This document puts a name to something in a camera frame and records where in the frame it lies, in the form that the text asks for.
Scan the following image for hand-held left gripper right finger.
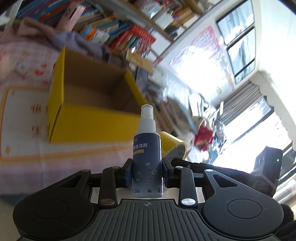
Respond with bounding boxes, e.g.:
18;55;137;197
162;158;251;207

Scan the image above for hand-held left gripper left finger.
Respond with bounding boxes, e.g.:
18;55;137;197
50;159;133;208

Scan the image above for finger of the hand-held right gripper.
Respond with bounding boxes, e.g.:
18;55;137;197
171;158;208;173

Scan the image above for dark blue spray bottle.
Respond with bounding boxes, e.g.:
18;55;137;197
131;104;164;198

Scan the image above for packing tape roll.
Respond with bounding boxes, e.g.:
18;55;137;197
158;131;188;163

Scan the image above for yellow cardboard box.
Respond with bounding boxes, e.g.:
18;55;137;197
47;46;151;143

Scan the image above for red cloth item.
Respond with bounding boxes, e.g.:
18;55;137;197
194;126;214;151

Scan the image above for pile of books and papers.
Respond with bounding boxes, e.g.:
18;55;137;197
136;67;222;139

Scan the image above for person's fuzzy clothing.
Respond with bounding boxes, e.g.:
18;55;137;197
277;204;296;241

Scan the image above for grey pleated curtain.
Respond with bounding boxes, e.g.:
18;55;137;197
217;81;273;126

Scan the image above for pink checkered printed tablecloth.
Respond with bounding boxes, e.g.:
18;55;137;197
0;39;139;202

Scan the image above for brown paper envelope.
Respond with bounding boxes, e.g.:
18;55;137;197
126;50;155;75

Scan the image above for window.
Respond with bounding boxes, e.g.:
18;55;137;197
216;0;257;84

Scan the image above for row of colourful books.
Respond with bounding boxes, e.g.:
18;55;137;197
14;0;155;51

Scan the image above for orange and white box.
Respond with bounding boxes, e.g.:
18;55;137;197
84;26;110;39
81;32;104;44

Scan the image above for wooden bookshelf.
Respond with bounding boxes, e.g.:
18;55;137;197
92;0;208;58

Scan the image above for purple cloth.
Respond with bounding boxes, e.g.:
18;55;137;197
50;31;126;67

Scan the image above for tall pink box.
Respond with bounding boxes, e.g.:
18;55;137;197
58;5;86;30

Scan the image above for mauve pink cloth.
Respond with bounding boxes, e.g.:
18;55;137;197
16;17;58;40

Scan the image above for wall poster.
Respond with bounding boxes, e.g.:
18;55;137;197
155;25;234;100

